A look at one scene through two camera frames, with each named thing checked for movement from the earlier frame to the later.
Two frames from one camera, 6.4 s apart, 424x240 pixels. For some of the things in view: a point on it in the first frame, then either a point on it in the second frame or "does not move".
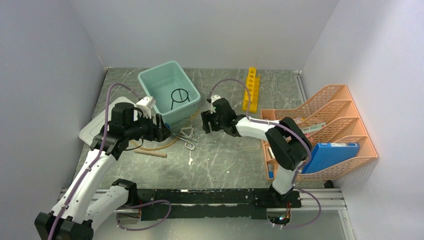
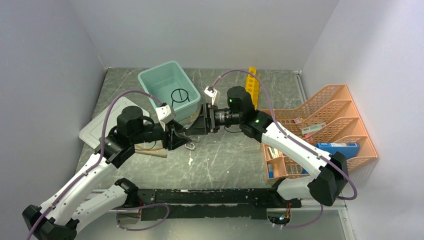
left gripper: [155, 133] to [175, 138]
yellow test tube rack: [252, 85] does not move
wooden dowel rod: [164, 155] does not move
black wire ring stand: [181, 97] does not move
